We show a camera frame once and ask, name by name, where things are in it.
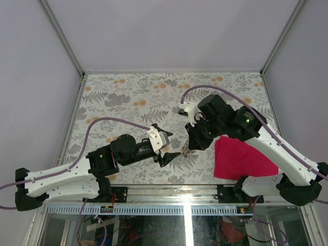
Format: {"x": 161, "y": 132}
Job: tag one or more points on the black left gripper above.
{"x": 167, "y": 157}

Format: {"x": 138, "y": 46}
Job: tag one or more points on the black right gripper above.
{"x": 196, "y": 141}

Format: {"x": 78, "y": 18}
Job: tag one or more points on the large metal keyring with clips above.
{"x": 185, "y": 151}

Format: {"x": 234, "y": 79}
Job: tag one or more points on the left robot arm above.
{"x": 86, "y": 179}

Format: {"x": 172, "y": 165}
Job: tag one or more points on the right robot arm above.
{"x": 299, "y": 180}

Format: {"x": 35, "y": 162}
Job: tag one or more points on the red folded cloth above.
{"x": 234, "y": 159}

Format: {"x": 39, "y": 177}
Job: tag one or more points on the floral patterned table mat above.
{"x": 110, "y": 105}

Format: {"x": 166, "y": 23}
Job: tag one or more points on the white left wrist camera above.
{"x": 156, "y": 143}

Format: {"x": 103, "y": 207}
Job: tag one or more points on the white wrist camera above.
{"x": 156, "y": 143}
{"x": 190, "y": 110}

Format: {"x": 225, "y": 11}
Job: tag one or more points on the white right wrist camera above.
{"x": 190, "y": 110}

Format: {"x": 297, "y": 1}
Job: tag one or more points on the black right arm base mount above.
{"x": 229, "y": 193}

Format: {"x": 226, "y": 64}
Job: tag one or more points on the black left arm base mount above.
{"x": 108, "y": 193}

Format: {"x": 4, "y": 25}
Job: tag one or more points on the grey slotted cable duct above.
{"x": 74, "y": 209}

